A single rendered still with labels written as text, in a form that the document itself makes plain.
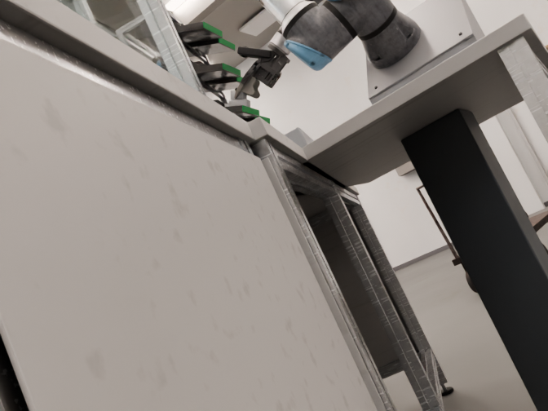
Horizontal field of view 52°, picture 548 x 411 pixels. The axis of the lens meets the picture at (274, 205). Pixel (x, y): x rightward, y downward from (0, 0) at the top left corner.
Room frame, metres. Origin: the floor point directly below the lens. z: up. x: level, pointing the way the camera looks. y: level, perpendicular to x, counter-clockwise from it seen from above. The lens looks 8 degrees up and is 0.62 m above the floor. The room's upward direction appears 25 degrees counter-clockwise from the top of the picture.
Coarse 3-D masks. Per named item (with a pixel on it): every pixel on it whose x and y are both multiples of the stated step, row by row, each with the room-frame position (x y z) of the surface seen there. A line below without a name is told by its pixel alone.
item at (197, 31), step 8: (176, 24) 1.80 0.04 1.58; (184, 24) 1.79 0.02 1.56; (192, 24) 1.78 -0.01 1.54; (200, 24) 1.78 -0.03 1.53; (208, 24) 1.80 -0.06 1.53; (184, 32) 1.80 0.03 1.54; (192, 32) 1.81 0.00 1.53; (200, 32) 1.81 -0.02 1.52; (208, 32) 1.81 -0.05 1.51; (216, 32) 1.85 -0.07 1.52; (184, 40) 1.90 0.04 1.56; (192, 40) 1.91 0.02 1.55; (200, 40) 1.91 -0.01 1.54
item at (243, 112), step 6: (216, 102) 1.94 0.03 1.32; (228, 108) 1.79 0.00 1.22; (234, 108) 1.78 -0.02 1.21; (240, 108) 1.77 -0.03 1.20; (246, 108) 1.80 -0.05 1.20; (252, 108) 1.84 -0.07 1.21; (240, 114) 1.81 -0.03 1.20; (246, 114) 1.82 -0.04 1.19; (252, 114) 1.84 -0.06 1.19; (258, 114) 1.88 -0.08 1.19
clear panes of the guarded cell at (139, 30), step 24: (72, 0) 0.48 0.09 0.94; (96, 0) 0.54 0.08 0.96; (120, 0) 0.61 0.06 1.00; (144, 0) 0.71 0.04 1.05; (96, 24) 0.51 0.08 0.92; (120, 24) 0.57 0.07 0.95; (144, 24) 0.66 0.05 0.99; (144, 48) 0.62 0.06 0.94; (168, 48) 0.72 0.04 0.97; (168, 72) 0.67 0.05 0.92
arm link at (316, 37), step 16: (272, 0) 1.33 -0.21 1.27; (288, 0) 1.32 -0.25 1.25; (304, 0) 1.34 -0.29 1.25; (288, 16) 1.32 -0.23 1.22; (304, 16) 1.31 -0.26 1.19; (320, 16) 1.31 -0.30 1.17; (288, 32) 1.34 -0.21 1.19; (304, 32) 1.32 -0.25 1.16; (320, 32) 1.31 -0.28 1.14; (336, 32) 1.31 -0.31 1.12; (288, 48) 1.35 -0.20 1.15; (304, 48) 1.32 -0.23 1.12; (320, 48) 1.32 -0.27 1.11; (336, 48) 1.34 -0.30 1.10; (320, 64) 1.36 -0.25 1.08
